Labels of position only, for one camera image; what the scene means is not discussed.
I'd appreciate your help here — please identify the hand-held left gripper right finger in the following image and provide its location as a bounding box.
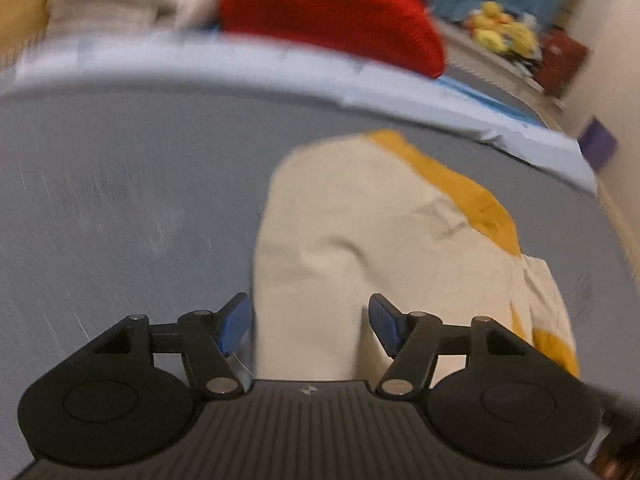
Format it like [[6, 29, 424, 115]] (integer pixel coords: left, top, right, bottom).
[[367, 293, 532, 402]]

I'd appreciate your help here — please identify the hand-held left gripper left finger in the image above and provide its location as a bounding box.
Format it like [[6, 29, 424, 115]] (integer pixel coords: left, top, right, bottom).
[[92, 292, 254, 402]]

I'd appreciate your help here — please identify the beige and yellow hoodie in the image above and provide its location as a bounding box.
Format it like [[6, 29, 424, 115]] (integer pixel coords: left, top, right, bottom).
[[251, 129, 582, 385]]

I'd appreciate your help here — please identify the light blue folded sheet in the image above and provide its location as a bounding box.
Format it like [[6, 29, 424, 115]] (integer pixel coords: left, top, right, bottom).
[[14, 29, 599, 194]]

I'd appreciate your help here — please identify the purple bag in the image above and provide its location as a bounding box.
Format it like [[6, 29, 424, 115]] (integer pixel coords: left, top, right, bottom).
[[576, 115, 622, 172]]

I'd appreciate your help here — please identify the window sill ledge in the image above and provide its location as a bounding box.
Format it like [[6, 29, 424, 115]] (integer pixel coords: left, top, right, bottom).
[[439, 19, 567, 112]]

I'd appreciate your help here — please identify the yellow duck plush toy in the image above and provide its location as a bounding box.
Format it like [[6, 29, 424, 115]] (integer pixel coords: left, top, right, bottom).
[[464, 1, 507, 54]]

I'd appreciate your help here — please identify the yellow plush toy with blue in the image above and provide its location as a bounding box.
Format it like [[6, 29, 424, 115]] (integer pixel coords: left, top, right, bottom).
[[500, 21, 542, 57]]

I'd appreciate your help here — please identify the dark red box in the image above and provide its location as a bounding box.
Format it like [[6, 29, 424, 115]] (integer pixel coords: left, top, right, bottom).
[[536, 29, 592, 99]]

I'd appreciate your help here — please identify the red folded blanket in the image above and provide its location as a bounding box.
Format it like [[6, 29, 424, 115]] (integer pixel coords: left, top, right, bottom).
[[219, 0, 447, 81]]

